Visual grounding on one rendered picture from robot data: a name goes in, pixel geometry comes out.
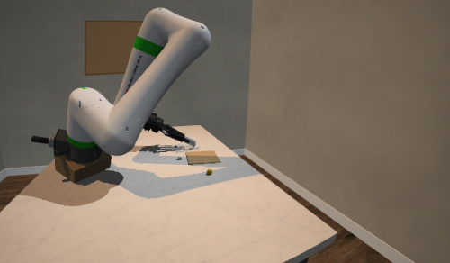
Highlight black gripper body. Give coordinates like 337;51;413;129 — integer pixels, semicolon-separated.
151;117;171;133

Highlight brown square mat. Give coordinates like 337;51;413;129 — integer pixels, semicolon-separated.
186;150;221;165

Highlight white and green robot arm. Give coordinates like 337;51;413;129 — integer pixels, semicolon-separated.
31;8;211;163

